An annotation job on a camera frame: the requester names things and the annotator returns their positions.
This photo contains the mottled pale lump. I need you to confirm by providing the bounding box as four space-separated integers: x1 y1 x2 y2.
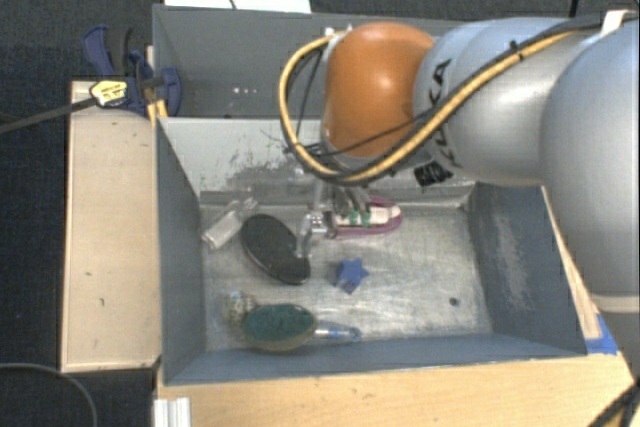
220 291 259 329

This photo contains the clear tube with blue cap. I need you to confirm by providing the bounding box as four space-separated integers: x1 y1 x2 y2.
313 321 363 346

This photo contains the clear glass bottle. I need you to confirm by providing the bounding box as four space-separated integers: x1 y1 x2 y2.
200 196 259 251

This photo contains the black oval case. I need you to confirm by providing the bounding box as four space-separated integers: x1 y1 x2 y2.
239 213 313 287

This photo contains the pale wood board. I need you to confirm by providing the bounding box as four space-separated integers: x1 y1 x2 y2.
59 80 164 374

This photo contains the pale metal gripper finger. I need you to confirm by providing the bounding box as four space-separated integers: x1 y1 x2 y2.
296 213 316 262

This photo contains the grey metal bin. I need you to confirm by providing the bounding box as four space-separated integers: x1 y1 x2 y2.
151 3 590 387

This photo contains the blue star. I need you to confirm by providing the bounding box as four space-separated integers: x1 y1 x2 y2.
331 257 371 295

